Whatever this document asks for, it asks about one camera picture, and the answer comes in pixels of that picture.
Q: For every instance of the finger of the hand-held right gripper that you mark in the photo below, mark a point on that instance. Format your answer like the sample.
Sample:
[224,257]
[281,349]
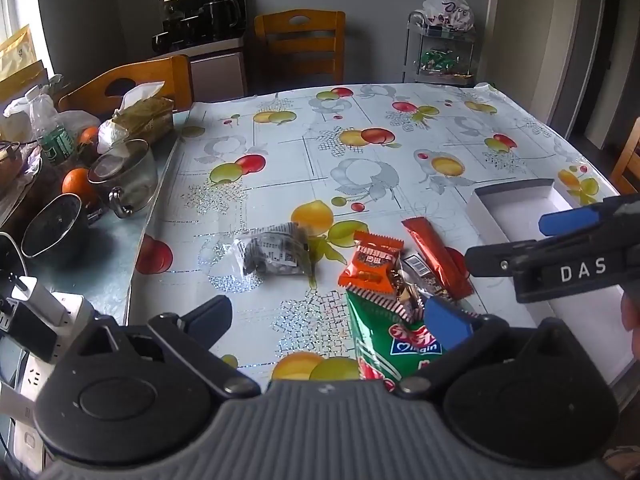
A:
[492,261]
[570,221]

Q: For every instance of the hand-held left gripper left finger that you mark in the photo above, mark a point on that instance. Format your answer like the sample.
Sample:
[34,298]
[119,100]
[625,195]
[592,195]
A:
[209,316]

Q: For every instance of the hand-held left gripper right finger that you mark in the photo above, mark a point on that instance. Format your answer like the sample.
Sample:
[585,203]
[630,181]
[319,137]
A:
[447,324]

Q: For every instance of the white cardboard box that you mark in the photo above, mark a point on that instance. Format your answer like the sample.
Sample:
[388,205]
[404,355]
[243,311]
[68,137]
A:
[520,210]

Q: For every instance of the dark long snack bar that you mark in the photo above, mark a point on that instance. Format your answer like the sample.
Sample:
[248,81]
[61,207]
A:
[425,272]

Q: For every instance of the green snack packet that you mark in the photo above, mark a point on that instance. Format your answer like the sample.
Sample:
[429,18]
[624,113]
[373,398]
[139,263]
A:
[380,345]

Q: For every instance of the person's right hand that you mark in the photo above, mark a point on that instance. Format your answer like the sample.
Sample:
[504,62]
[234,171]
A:
[632,322]

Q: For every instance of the red-orange stick packet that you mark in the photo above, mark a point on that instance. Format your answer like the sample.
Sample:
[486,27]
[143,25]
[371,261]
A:
[435,247]

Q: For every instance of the wooden chair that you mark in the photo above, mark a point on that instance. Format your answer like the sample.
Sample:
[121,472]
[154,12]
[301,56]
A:
[300,40]
[629,160]
[140,72]

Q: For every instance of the grey printed snack packet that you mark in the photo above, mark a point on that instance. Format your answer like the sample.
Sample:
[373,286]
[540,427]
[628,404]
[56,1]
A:
[272,252]

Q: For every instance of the orange snack packet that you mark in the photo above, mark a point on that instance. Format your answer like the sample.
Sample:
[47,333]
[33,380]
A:
[367,270]

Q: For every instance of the white power strip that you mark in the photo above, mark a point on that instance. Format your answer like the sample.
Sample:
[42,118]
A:
[75,312]

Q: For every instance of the glass pot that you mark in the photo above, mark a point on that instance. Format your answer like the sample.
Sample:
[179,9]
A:
[127,175]

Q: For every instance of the white charger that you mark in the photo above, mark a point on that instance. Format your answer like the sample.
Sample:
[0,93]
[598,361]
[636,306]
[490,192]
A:
[37,297]

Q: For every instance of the black pot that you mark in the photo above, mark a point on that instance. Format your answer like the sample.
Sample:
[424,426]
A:
[52,227]

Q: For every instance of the black power adapter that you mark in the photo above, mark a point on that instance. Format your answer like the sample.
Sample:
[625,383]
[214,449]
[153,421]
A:
[25,332]

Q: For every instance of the orange fruit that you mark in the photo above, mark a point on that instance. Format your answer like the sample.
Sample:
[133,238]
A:
[89,137]
[77,185]

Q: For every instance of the tissue box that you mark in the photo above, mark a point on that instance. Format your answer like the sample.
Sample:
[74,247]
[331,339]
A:
[142,120]

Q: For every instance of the green snack packets pile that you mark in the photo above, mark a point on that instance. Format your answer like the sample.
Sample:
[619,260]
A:
[440,59]

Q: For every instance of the metal trolley cart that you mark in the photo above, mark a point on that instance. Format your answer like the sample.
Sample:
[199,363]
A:
[415,45]

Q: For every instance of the plastic bottle with green label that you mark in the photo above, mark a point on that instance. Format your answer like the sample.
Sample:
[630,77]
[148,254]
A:
[55,137]

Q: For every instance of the clear plastic bag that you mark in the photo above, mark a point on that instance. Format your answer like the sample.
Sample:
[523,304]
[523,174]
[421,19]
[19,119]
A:
[75,121]

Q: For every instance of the white plastic bag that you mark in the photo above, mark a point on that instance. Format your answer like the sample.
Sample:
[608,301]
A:
[450,7]

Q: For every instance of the wooden chair back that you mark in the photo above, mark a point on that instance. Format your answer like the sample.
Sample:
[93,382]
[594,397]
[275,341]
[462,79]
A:
[300,40]

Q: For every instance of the black tea machine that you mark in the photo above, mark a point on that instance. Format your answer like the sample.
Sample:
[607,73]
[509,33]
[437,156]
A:
[205,7]

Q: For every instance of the yellow padded envelope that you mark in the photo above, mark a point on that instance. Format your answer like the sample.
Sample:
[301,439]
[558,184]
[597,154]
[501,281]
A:
[17,57]

